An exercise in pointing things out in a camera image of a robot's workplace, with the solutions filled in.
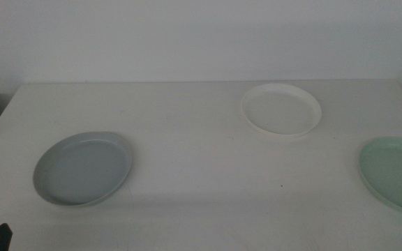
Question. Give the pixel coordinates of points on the grey shallow bowl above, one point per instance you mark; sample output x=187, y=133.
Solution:
x=82, y=169

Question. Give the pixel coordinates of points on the white shallow bowl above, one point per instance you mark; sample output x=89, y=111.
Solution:
x=279, y=111

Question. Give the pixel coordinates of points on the mint green shallow bowl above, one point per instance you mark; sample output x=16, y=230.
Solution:
x=396, y=174

